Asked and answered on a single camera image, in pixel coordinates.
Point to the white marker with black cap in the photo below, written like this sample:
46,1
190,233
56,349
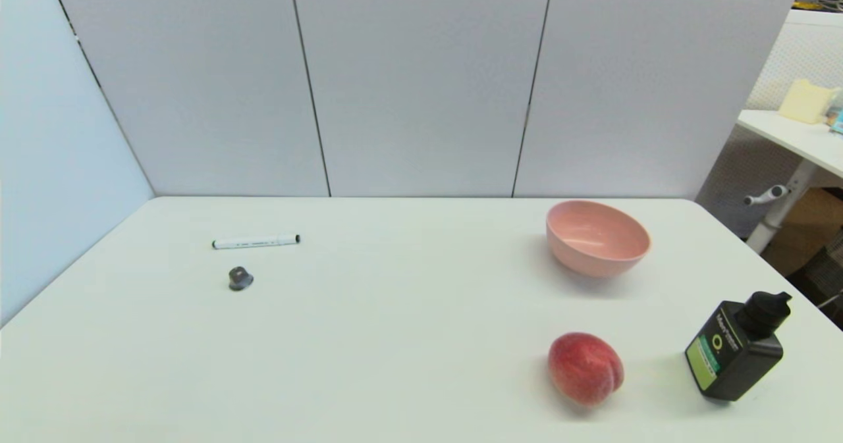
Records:
255,241

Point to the pink bowl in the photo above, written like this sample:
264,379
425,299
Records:
596,239

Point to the small grey knob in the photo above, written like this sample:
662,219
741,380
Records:
240,278

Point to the red peach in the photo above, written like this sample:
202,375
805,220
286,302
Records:
584,368

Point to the black ink bottle green label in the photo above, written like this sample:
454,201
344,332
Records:
734,354

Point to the white side table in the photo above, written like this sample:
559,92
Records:
797,137

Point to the pale yellow sponge block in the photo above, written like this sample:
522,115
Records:
807,101

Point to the teal packet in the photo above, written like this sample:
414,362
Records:
838,122

